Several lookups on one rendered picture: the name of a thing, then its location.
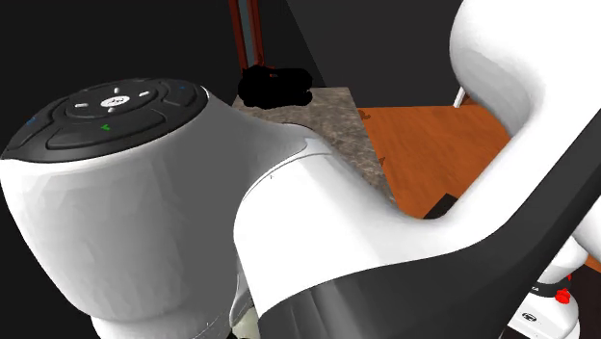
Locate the black lumpy object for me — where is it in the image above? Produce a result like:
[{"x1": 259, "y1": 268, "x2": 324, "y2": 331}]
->
[{"x1": 237, "y1": 65, "x2": 314, "y2": 110}]

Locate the red-brown door frame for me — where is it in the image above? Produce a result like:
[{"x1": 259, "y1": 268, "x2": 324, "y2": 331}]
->
[{"x1": 227, "y1": 0, "x2": 267, "y2": 72}]

